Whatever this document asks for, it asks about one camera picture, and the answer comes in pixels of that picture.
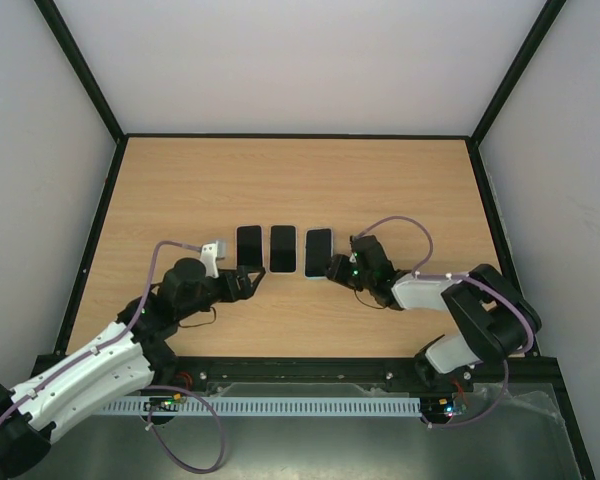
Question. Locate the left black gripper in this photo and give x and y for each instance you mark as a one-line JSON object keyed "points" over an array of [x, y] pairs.
{"points": [[244, 292]]}

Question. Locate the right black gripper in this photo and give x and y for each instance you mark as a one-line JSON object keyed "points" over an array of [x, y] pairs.
{"points": [[344, 270]]}

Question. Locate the pink phone case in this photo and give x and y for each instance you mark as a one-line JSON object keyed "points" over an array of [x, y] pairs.
{"points": [[263, 247]]}

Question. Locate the light blue phone case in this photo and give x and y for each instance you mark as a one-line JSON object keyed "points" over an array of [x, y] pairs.
{"points": [[332, 240]]}

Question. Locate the black screen phone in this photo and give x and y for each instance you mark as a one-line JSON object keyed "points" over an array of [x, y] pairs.
{"points": [[250, 249]]}

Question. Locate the cream white phone case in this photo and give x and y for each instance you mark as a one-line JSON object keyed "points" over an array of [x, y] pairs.
{"points": [[297, 250]]}

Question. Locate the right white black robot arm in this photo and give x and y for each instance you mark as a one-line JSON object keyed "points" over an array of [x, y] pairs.
{"points": [[493, 319]]}

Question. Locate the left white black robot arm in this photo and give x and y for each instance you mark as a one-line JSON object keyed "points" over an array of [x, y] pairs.
{"points": [[128, 355]]}

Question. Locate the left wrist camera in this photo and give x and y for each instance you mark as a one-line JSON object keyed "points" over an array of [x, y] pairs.
{"points": [[210, 254]]}

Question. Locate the white slotted cable duct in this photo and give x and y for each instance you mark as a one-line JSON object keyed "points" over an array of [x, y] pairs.
{"points": [[267, 407]]}

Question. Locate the black aluminium frame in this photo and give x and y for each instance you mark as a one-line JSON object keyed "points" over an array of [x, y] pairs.
{"points": [[532, 364]]}

